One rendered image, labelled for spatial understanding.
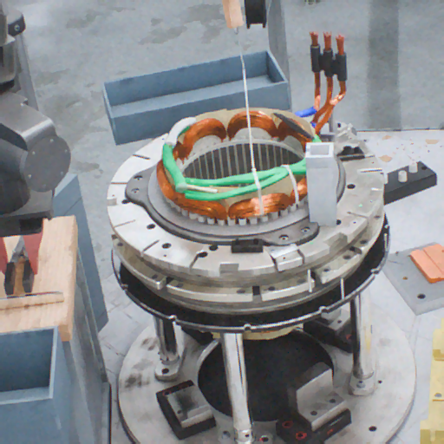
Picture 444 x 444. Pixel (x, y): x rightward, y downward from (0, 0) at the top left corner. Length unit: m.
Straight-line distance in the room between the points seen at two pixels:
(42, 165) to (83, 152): 2.47
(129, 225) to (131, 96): 0.41
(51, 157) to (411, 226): 0.80
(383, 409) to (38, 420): 0.48
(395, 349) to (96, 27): 2.98
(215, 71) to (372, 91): 2.07
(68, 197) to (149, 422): 0.31
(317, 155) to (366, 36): 2.86
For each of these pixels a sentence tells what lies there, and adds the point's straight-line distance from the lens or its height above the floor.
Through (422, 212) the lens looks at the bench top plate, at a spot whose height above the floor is 0.78.
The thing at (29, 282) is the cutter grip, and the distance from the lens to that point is 1.22.
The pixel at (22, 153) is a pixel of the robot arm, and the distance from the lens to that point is 1.08.
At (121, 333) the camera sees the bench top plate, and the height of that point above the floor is 0.78.
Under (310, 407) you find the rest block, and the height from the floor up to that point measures 0.84.
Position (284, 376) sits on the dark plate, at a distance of 1.51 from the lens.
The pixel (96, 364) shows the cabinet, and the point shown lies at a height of 0.85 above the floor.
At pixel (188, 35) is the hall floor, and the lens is 4.17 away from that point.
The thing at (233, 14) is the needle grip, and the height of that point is 1.31.
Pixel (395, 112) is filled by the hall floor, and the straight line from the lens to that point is 3.58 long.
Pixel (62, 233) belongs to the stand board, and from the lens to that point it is 1.33.
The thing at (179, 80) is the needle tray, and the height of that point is 1.04.
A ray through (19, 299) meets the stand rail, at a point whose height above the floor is 1.08.
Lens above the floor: 1.82
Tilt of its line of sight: 35 degrees down
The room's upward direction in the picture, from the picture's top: 8 degrees counter-clockwise
